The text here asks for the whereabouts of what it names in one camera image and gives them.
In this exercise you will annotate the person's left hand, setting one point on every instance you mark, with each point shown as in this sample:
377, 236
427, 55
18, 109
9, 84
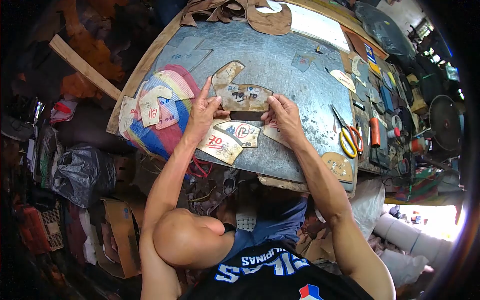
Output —
200, 118

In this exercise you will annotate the person's right hand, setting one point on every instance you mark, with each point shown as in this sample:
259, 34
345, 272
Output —
287, 120

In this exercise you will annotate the person's left fingers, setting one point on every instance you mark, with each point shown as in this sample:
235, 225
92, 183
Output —
223, 113

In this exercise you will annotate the person's left index finger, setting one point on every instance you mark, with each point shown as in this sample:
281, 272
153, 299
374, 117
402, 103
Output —
205, 90

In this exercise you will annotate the person's right thumb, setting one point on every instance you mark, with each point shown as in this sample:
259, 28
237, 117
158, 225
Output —
267, 116

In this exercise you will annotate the person's right fingers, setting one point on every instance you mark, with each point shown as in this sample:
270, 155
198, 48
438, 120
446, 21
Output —
278, 102

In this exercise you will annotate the person's left thumb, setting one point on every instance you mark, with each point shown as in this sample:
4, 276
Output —
215, 102

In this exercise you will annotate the black strip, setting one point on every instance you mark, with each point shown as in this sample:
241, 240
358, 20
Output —
245, 116

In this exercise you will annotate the boot-shaped brown cardboard pattern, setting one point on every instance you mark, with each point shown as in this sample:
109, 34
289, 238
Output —
240, 92

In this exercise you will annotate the cream pattern red writing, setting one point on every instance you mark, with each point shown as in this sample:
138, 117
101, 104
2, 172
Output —
273, 132

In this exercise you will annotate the cream pattern red circle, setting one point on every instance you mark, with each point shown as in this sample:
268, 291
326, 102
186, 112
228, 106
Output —
243, 135

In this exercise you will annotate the wide cream pattern red marks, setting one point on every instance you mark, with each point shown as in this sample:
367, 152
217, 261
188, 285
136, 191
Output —
219, 148

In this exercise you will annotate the large grey pattern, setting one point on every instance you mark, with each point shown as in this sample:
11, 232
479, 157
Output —
183, 54

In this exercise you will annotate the grey metal sheet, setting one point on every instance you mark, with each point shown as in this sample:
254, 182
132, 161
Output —
270, 60

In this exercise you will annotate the small grey pattern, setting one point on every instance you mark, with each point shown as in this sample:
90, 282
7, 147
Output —
303, 62

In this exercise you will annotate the pink cardboard pattern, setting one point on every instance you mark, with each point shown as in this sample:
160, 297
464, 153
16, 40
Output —
168, 122

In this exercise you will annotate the striped woven sack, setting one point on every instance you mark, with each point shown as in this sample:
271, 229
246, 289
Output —
176, 131

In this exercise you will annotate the notched cream cardboard pattern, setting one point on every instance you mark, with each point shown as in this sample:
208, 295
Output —
152, 107

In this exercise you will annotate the cream oval pattern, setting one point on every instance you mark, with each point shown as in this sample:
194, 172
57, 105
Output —
343, 80

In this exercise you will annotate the pile of brown leather pieces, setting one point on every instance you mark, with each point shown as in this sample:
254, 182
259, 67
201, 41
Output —
268, 20

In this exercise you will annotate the pale narrow cardboard pattern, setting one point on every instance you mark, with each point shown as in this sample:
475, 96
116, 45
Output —
126, 114

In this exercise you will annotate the half-round brown pattern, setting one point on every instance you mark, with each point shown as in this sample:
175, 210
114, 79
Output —
338, 167

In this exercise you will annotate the blue and yellow box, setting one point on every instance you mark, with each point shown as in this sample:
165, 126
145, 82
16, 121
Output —
372, 58

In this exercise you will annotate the white and red roll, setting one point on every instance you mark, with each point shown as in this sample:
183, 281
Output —
393, 133

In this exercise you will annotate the wooden slat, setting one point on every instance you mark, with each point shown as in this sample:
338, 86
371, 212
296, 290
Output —
84, 67

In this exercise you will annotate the person's legs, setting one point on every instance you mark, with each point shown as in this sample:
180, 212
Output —
187, 236

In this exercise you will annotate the dark plastic sheet bundle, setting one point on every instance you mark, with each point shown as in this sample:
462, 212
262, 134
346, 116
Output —
386, 28

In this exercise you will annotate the white sack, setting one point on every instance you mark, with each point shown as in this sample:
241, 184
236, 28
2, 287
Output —
369, 204

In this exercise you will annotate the black plastic bag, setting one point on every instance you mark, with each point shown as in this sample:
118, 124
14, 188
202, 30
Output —
84, 174

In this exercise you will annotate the brown cardboard box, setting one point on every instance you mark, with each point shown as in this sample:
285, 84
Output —
122, 232

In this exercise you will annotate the person's body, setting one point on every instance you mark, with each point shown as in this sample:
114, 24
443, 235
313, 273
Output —
270, 279

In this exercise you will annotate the round saw blade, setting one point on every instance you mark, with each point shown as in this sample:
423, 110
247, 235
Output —
446, 122

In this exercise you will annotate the white rolls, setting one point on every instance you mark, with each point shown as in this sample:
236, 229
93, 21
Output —
412, 240

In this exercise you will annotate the red crate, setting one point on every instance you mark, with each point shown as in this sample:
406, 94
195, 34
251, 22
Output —
33, 230

